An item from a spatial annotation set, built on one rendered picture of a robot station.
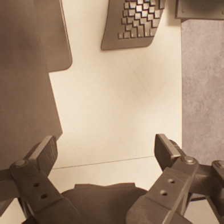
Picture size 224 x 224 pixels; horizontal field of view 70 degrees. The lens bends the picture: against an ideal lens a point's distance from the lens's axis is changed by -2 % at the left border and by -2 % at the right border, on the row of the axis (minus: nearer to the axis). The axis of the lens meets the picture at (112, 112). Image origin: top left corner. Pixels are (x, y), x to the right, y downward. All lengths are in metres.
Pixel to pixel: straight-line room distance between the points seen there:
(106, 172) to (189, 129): 1.05
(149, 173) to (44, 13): 0.64
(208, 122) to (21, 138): 1.52
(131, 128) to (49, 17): 0.43
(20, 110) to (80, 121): 0.33
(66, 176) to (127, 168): 0.24
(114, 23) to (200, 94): 1.13
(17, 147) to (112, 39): 0.39
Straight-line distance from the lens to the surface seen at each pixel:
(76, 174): 0.69
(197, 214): 1.82
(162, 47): 0.56
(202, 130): 1.63
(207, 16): 0.57
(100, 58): 0.53
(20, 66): 0.29
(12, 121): 0.25
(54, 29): 0.55
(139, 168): 0.68
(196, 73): 1.47
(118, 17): 0.53
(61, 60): 0.54
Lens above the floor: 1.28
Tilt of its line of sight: 72 degrees down
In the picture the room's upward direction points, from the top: 175 degrees clockwise
